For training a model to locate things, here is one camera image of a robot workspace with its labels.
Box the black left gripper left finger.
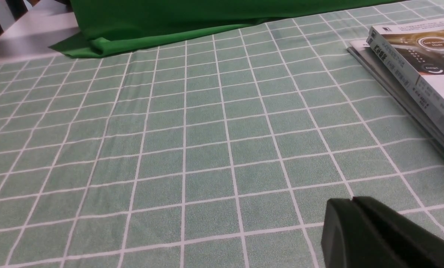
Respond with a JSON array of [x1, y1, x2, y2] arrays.
[[321, 198, 394, 268]]

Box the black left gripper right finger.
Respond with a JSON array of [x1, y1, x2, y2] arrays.
[[353, 196, 444, 268]]

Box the thin grey bottom book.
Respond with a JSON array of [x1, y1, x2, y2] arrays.
[[347, 40, 444, 148]]

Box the green checked tablecloth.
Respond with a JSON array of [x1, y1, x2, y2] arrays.
[[0, 0, 444, 268]]

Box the white brown cover book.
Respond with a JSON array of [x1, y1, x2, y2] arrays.
[[366, 18, 444, 136]]

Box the dark green cloth backdrop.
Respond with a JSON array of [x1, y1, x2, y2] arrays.
[[51, 0, 390, 59]]

